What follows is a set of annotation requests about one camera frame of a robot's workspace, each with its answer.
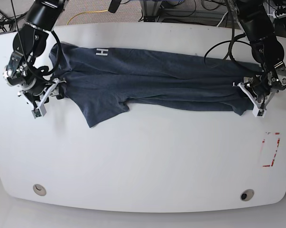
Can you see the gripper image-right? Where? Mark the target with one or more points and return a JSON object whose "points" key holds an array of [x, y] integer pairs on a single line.
{"points": [[257, 90]]}

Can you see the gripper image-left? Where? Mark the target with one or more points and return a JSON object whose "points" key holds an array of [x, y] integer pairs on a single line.
{"points": [[40, 91]]}

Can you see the dark blue T-shirt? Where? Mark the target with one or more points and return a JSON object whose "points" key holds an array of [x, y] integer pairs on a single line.
{"points": [[102, 82]]}

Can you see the red tape rectangle marking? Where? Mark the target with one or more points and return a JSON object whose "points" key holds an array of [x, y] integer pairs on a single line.
{"points": [[269, 148]]}

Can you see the black tripod stand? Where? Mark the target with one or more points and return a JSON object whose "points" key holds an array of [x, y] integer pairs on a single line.
{"points": [[8, 24]]}

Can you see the white power strip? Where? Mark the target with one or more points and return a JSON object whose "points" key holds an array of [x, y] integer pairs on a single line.
{"points": [[280, 12]]}

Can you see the black cylinder on floor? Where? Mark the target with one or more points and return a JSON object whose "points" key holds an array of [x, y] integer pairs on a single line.
{"points": [[114, 5]]}

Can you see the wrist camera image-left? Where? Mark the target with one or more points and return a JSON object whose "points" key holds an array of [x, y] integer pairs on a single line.
{"points": [[39, 112]]}

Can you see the left table cable grommet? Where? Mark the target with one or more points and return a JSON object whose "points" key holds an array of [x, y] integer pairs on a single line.
{"points": [[39, 190]]}

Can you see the table cable grommet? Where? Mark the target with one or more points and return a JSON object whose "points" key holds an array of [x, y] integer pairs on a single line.
{"points": [[247, 195], [39, 190]]}

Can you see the right table cable grommet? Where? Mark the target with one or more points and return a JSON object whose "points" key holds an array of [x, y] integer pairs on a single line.
{"points": [[247, 195]]}

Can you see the aluminium frame base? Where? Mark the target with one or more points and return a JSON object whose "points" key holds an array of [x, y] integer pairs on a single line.
{"points": [[151, 11]]}

